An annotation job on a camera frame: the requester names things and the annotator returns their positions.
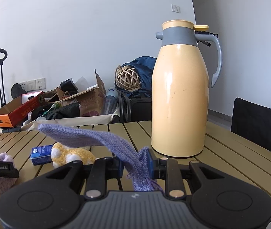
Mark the open brown cardboard box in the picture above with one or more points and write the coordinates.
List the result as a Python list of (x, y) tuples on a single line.
[(90, 101)]

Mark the lavender fluffy plush cloth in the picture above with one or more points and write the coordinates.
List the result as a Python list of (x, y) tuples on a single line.
[(7, 180)]

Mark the lavender woven drawstring pouch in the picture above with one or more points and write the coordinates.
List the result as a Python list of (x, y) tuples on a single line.
[(135, 161)]

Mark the dark blue bag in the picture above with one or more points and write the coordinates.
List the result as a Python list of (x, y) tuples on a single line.
[(144, 66)]

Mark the grey water bottle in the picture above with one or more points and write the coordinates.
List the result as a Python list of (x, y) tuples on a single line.
[(110, 101)]

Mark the white wall socket strip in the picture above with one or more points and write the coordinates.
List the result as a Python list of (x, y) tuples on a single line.
[(37, 84)]

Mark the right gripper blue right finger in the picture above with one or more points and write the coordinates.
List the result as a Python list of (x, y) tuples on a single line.
[(152, 164)]

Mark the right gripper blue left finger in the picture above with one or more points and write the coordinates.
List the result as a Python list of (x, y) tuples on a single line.
[(118, 167)]

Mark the black chair back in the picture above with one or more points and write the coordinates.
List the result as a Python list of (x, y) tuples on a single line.
[(252, 122)]

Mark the black suitcase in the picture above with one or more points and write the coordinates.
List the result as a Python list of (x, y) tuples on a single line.
[(134, 109)]

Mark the cream yellow thermos jug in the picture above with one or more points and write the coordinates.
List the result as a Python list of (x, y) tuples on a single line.
[(180, 89)]

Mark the black trolley handle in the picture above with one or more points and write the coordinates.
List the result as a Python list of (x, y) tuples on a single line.
[(2, 91)]

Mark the small blue card box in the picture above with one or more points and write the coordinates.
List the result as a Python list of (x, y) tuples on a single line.
[(41, 155)]

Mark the woven rattan ball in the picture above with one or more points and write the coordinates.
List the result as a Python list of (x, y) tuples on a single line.
[(127, 78)]

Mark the orange shoe box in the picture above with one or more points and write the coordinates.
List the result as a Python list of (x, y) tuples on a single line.
[(15, 111)]

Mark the white alpaca plush toy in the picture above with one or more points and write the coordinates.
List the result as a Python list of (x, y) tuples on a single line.
[(61, 155)]

